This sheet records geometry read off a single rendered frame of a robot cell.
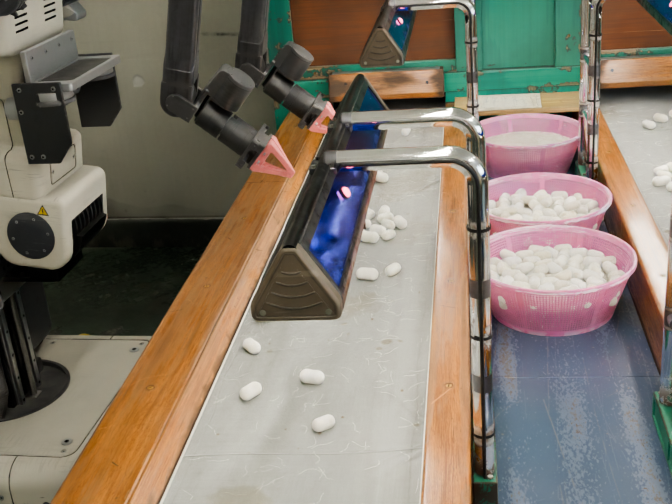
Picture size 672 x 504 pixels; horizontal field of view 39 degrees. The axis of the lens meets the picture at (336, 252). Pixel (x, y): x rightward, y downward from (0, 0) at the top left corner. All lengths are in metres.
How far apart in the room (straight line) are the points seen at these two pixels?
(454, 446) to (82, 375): 1.43
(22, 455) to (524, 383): 1.16
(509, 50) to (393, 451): 1.55
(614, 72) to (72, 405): 1.54
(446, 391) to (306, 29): 1.50
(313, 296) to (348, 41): 1.78
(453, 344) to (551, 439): 0.18
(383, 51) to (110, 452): 0.88
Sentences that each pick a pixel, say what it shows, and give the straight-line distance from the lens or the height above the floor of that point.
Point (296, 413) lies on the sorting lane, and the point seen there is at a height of 0.74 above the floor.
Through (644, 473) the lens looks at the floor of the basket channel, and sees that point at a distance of 1.27.
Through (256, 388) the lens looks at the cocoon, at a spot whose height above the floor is 0.75.
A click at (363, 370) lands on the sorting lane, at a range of 1.34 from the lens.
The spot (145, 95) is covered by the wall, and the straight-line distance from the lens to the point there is 3.66.
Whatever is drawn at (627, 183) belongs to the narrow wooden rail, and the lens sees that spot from 1.94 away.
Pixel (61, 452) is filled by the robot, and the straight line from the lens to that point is 2.15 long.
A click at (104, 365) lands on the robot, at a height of 0.28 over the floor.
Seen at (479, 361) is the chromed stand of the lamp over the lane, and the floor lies 0.87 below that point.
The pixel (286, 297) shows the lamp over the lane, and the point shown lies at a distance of 0.82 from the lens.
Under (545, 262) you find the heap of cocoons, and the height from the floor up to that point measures 0.74.
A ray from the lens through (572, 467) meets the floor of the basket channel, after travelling 1.27.
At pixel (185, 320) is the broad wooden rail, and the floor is 0.76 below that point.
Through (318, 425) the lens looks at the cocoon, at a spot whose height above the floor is 0.75.
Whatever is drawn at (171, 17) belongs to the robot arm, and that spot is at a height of 1.16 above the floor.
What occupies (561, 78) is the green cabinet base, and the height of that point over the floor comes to 0.81.
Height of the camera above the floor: 1.42
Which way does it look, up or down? 23 degrees down
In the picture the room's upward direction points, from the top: 5 degrees counter-clockwise
